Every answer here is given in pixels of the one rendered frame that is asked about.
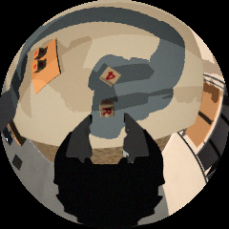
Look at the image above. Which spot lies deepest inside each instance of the orange mat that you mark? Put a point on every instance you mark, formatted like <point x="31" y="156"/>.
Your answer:
<point x="51" y="67"/>

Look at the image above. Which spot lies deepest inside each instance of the tan block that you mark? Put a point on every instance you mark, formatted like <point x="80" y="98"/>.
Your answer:
<point x="38" y="53"/>
<point x="107" y="108"/>
<point x="38" y="66"/>
<point x="110" y="76"/>

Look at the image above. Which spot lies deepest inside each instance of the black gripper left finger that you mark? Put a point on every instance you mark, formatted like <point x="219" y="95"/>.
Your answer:
<point x="74" y="148"/>

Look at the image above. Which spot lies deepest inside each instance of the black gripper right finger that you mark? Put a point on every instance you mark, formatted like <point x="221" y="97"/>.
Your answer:
<point x="139" y="147"/>

